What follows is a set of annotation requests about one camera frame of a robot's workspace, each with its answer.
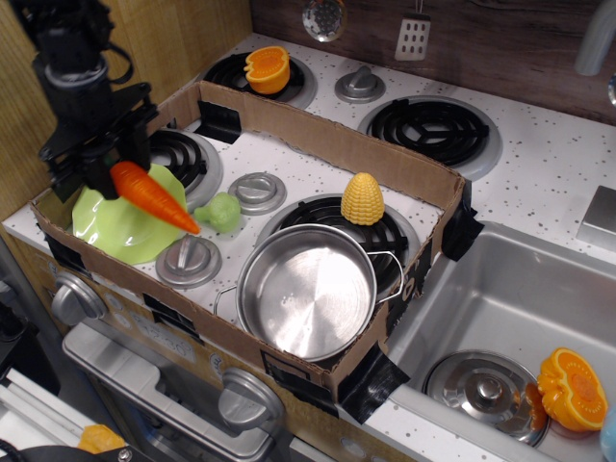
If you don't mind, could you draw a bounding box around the orange object bottom left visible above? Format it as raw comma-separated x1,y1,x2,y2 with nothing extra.
77,423,126,454

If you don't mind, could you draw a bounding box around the grey stove knob centre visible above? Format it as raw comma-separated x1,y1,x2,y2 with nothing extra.
228,172,287,216

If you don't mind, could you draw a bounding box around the green toy broccoli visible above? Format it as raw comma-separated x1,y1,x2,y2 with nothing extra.
193,192,242,233

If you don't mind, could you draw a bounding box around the black burner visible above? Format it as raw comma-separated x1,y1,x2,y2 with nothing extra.
358,96,503,181
202,52,318,109
256,193,420,298
150,129,223,212

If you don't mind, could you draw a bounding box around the grey stove knob back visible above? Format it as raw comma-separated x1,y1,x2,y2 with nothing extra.
334,65,386,104

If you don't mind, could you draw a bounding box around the black back right burner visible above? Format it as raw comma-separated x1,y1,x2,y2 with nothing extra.
358,96,503,181

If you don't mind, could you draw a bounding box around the black front right burner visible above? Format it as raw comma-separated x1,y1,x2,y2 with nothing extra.
256,193,420,298

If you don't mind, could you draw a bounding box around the silver faucet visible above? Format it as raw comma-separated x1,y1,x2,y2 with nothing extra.
575,0,615,76

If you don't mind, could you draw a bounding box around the black front left burner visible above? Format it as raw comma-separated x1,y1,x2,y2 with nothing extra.
150,129,223,212

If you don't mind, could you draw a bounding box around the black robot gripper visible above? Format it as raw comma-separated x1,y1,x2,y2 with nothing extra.
38,66,158,202

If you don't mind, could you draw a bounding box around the grey oven knob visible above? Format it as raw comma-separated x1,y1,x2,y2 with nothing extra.
51,271,107,326
218,368,285,432

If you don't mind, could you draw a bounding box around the hanging steel slotted spatula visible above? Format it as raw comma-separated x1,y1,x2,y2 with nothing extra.
395,1,431,62

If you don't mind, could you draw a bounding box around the yellow toy corn cob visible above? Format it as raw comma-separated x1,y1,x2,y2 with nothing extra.
341,172,385,226

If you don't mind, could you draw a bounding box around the light green plastic plate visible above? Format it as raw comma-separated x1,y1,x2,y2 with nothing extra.
72,187,184,265

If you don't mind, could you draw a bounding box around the black back left burner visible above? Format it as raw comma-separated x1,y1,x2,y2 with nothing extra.
202,52,318,109

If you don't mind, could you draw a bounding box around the grey stove knob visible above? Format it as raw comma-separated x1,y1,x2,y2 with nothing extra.
228,172,287,216
334,65,386,104
155,235,222,289

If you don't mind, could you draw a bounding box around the grey oven knob left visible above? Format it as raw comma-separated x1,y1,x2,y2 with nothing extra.
51,271,107,326

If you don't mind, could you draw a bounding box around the silver oven door handle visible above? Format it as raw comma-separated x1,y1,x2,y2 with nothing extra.
63,321,289,461

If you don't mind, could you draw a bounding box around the orange toy carrot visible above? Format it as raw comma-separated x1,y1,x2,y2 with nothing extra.
110,161,200,235

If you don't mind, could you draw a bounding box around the brown cardboard fence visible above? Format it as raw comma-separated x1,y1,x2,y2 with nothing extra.
31,82,480,423

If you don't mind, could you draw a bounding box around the stainless steel pot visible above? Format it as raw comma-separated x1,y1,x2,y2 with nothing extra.
230,223,384,363

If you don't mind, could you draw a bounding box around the grey oven knob right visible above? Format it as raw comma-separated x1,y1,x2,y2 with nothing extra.
218,368,285,432

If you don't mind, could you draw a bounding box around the grey stove knob front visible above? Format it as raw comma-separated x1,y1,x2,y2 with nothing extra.
155,235,222,289

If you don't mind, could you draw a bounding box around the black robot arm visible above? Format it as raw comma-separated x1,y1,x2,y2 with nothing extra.
10,1,158,201

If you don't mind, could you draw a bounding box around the hanging steel strainer ladle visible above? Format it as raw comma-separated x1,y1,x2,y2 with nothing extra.
302,0,347,42

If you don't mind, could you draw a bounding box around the stainless steel sink basin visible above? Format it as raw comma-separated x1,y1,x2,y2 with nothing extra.
388,223,615,461

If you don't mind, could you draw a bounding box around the orange pepper half on stove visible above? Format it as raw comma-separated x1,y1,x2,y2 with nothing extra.
244,45,291,94

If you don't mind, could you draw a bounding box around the orange pepper half in sink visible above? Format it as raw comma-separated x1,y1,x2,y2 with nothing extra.
537,347,608,432

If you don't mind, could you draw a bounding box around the steel pot lid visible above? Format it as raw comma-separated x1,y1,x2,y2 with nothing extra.
422,350,550,447

